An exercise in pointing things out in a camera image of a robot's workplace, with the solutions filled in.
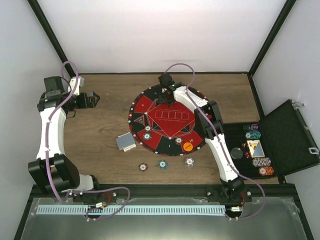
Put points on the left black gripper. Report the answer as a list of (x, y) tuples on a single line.
[(92, 104)]

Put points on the brown poker chip stack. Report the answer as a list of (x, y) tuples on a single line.
[(143, 167)]

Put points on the teal poker chip stack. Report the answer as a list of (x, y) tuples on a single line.
[(162, 164)]

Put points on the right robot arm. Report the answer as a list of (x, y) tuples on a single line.
[(210, 127)]

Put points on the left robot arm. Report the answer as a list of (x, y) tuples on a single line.
[(52, 168)]

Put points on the round red black poker mat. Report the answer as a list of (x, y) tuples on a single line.
[(167, 123)]

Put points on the blue playing card deck box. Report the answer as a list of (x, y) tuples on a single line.
[(125, 142)]

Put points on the orange round blind button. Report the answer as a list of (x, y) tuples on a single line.
[(188, 147)]

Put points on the purple white poker chip stack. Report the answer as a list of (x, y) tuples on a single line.
[(189, 162)]

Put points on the teal chip row in case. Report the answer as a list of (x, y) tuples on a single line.
[(253, 135)]

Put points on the purple chip in case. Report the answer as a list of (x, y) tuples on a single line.
[(254, 127)]

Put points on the red dice in case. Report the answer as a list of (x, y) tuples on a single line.
[(245, 149)]

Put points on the card deck in case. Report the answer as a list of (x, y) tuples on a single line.
[(255, 148)]

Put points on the grey chip row in case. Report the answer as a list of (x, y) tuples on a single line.
[(261, 162)]

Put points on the black poker set case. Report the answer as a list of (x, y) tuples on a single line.
[(285, 139)]

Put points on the orange chip row in case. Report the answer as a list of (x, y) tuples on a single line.
[(266, 170)]

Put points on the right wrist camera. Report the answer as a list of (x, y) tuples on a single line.
[(166, 97)]

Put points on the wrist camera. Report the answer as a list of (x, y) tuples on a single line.
[(75, 85), (166, 97)]

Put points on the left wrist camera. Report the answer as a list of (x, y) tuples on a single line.
[(75, 85)]

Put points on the black aluminium frame rail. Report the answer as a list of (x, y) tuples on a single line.
[(187, 190)]

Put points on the light blue slotted cable duct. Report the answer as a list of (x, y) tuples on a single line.
[(199, 210)]

